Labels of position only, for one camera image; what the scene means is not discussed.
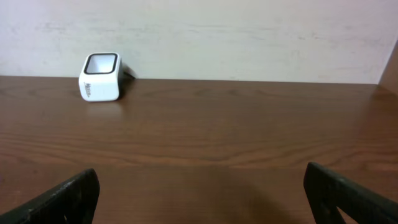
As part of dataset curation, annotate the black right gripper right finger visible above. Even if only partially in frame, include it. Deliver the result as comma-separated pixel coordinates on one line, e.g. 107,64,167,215
303,162,397,224

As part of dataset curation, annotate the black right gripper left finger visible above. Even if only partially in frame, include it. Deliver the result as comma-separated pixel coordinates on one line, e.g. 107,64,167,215
1,169,100,224

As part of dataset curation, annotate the white barcode scanner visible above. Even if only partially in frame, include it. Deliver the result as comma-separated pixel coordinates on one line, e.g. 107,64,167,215
78,52,123,102

